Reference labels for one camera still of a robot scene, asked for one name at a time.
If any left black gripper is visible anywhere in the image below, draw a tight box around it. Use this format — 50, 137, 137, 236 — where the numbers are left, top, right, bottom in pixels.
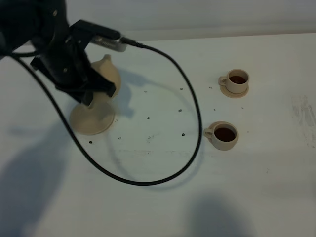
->
31, 32, 116, 106

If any beige ceramic teapot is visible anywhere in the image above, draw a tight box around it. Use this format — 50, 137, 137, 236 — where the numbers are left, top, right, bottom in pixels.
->
89, 54, 121, 108

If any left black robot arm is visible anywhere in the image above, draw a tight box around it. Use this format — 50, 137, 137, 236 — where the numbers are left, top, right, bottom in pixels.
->
0, 0, 120, 105

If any beige teapot saucer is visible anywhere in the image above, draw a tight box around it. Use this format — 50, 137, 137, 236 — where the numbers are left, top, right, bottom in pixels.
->
69, 102, 115, 135

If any far beige cup saucer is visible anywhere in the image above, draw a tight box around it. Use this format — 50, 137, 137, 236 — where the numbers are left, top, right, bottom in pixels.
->
220, 85, 249, 98

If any near beige teacup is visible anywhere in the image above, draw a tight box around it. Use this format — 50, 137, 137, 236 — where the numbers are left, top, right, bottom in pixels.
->
203, 121, 239, 151

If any beige teacup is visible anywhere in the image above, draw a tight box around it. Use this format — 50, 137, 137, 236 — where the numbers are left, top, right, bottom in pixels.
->
218, 69, 250, 94
203, 121, 239, 151

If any far beige teacup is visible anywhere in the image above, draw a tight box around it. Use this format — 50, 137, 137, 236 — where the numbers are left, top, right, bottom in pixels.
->
218, 69, 250, 94

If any black braided camera cable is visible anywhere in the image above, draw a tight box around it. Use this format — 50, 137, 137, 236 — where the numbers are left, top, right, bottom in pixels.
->
9, 37, 203, 186

